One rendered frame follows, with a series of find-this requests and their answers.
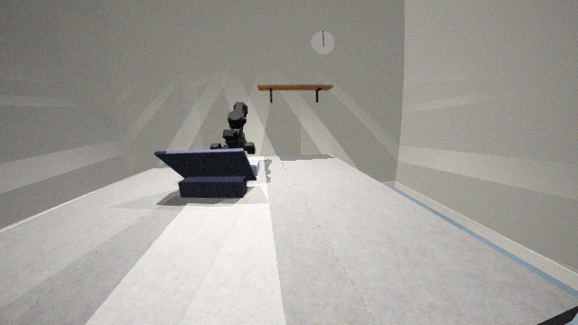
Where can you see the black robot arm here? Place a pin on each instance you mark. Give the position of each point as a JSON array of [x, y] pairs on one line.
[[236, 119]]

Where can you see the blue switch panel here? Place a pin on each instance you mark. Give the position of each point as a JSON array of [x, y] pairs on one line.
[[215, 173]]

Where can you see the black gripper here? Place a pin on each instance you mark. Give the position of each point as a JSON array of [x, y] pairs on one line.
[[249, 146]]

